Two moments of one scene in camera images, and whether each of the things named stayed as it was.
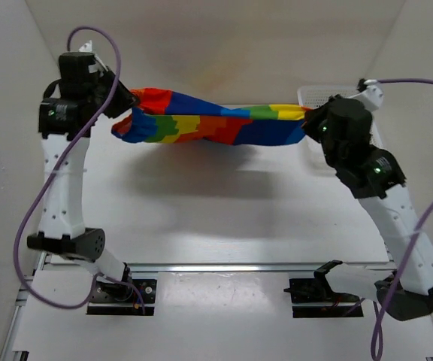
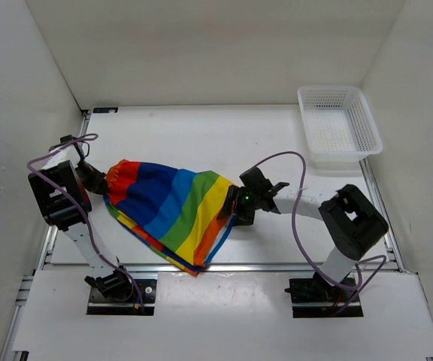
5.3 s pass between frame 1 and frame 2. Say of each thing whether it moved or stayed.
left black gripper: moved
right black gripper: moved
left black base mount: stayed
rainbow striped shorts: moved
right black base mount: stayed
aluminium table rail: stayed
